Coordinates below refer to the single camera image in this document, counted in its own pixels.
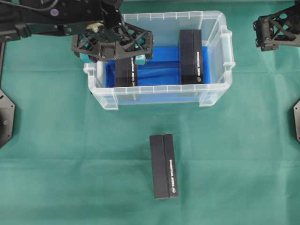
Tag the black camera box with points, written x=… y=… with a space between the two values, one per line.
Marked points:
x=165 y=182
x=191 y=57
x=126 y=73

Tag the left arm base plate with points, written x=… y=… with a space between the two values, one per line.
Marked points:
x=7 y=112

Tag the green table cloth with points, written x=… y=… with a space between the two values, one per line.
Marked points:
x=71 y=162

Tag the clear plastic storage bin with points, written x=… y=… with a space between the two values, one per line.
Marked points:
x=218 y=59

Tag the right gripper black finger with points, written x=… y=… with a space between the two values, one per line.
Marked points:
x=280 y=28

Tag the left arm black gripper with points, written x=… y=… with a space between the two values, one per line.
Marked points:
x=97 y=30

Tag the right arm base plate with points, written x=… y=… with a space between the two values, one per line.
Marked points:
x=296 y=111

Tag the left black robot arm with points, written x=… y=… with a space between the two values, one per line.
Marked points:
x=24 y=18

